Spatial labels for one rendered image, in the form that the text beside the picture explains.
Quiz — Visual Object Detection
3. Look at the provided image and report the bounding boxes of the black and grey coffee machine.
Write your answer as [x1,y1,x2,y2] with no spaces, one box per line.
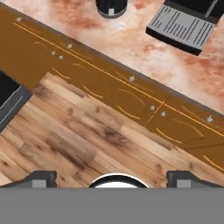
[145,0,224,56]

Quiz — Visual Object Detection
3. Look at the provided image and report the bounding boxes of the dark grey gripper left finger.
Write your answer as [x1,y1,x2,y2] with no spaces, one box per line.
[0,171,58,189]

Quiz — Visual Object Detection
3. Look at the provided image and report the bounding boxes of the round white black-rimmed object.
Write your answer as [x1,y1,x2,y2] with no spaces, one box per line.
[88,172,150,189]

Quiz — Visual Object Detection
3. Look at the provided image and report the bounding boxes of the brown drawer front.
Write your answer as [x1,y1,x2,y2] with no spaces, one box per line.
[40,25,108,74]
[100,56,172,105]
[164,94,224,137]
[0,4,47,42]

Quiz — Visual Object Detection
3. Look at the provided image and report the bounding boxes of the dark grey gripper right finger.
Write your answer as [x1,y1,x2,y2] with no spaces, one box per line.
[165,171,224,189]

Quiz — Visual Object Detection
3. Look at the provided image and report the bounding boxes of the black grey-framed appliance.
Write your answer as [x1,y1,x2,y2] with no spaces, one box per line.
[0,69,33,132]

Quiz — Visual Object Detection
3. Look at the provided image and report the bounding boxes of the black cylindrical container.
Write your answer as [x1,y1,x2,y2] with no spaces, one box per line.
[95,0,129,19]

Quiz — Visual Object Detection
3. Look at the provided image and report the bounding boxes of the brown cupboard door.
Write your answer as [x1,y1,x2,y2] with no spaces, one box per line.
[0,17,60,91]
[95,73,165,128]
[183,142,224,177]
[144,101,224,151]
[46,50,117,103]

